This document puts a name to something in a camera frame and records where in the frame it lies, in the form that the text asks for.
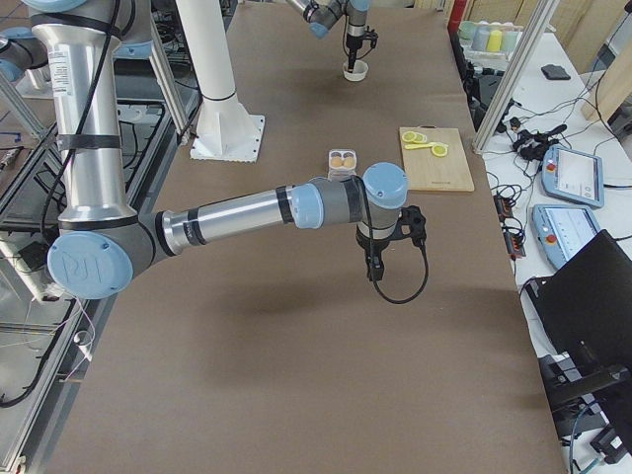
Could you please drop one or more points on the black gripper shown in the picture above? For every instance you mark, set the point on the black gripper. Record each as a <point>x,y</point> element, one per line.
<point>352,42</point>
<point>369,244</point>

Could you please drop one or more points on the white bowl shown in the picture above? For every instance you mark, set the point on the white bowl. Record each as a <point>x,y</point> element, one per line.
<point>357,73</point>

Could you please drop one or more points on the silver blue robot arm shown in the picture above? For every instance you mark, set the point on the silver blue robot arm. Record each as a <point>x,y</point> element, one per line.
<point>104,243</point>
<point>322,18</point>

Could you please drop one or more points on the clear plastic egg box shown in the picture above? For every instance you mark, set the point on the clear plastic egg box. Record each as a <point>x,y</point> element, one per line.
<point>341,173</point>

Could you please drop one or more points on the lemon slice near knife tip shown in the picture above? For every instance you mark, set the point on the lemon slice near knife tip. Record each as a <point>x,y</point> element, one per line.
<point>409,136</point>

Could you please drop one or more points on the lemon slice pair middle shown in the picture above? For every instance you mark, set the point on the lemon slice pair middle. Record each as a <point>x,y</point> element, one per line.
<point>420,138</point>

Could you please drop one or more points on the bamboo cutting board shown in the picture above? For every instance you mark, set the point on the bamboo cutting board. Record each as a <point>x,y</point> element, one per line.
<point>428,173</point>

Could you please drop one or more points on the yellow plastic knife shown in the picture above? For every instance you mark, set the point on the yellow plastic knife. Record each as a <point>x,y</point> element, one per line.
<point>412,146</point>

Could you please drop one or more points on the grey plastic cup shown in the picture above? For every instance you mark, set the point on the grey plastic cup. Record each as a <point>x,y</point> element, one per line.
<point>481,38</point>

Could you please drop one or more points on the yellow plastic cup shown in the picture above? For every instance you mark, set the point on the yellow plastic cup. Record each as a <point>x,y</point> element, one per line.
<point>494,43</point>

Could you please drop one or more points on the white central mounting column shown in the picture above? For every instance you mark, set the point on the white central mounting column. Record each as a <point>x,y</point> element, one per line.
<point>225,130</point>

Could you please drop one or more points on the green plastic cup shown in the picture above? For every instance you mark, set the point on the green plastic cup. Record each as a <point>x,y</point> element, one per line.
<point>509,40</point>

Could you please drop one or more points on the blue teach pendant near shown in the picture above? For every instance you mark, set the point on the blue teach pendant near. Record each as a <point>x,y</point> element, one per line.
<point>563,230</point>

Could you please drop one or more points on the blue teach pendant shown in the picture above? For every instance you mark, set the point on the blue teach pendant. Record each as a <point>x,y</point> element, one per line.
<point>573,175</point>
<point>563,230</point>

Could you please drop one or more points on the black laptop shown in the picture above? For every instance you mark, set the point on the black laptop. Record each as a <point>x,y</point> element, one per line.
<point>585,307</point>

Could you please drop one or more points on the blue teach pendant far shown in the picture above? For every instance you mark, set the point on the blue teach pendant far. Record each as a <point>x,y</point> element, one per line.
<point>573,175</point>

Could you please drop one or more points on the lemon slice at handle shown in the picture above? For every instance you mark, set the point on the lemon slice at handle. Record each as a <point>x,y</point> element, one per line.
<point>439,149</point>

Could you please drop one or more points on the aluminium frame post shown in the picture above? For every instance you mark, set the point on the aluminium frame post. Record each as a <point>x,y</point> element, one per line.
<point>526,46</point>

